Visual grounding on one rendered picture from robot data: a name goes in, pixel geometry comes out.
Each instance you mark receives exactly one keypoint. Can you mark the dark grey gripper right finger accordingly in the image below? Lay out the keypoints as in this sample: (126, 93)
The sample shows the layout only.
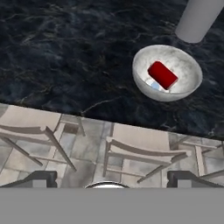
(180, 178)

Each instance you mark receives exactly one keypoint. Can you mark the white marble bowl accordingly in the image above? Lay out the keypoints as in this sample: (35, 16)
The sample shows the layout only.
(186, 65)

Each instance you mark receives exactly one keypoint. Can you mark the red soda can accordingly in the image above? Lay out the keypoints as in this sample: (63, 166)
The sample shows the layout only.
(162, 75)

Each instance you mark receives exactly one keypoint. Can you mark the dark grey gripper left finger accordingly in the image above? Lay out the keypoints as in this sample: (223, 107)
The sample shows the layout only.
(43, 178)

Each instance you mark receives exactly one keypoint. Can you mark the beige wooden stool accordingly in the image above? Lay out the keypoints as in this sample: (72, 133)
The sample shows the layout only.
(140, 145)
(204, 157)
(32, 128)

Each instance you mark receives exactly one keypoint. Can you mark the pale ice cube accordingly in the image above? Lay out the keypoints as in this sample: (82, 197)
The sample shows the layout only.
(155, 85)

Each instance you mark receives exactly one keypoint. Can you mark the grey cylinder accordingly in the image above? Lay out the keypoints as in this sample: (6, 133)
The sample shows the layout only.
(197, 19)

